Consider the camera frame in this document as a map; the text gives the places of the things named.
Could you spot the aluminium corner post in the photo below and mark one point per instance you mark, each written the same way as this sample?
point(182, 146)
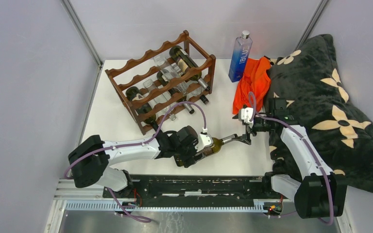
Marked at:
point(82, 31)
point(313, 22)

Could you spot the small clear glass bottle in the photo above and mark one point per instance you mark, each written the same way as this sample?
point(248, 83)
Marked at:
point(169, 72)

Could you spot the right aluminium corner post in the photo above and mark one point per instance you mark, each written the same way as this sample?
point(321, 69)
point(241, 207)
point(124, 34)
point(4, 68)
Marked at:
point(313, 22)

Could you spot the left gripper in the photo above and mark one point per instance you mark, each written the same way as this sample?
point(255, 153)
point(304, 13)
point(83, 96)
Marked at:
point(189, 161)

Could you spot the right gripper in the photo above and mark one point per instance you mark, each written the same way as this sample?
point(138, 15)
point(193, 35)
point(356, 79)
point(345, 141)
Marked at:
point(245, 138)

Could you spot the orange cloth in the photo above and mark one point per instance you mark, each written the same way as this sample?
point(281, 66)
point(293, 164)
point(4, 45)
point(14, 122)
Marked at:
point(256, 80)

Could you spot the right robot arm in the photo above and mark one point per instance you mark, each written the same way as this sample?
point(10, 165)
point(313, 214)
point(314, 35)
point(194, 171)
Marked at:
point(321, 193)

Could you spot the left aluminium corner post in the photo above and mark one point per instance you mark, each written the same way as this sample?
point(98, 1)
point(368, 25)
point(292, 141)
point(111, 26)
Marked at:
point(82, 31)

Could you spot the black floral blanket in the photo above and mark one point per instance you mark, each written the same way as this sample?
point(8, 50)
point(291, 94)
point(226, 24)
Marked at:
point(308, 79)

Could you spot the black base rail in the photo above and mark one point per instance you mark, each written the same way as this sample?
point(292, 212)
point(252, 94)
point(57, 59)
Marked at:
point(202, 193)

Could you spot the brown wooden wine rack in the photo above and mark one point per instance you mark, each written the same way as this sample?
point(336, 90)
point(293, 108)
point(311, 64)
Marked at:
point(142, 94)

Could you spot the dark wine bottle silver neck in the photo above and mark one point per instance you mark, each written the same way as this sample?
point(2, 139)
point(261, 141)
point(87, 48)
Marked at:
point(215, 148)

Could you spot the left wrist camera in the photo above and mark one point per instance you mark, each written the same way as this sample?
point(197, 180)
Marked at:
point(204, 140)

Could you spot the dark wine bottle brown label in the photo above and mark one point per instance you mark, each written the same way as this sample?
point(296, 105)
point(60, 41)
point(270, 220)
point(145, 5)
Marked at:
point(185, 63)

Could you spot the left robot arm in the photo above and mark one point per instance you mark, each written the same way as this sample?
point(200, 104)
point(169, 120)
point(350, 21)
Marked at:
point(91, 161)

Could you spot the blue square glass bottle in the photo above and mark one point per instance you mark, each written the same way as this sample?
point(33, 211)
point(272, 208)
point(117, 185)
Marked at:
point(241, 50)

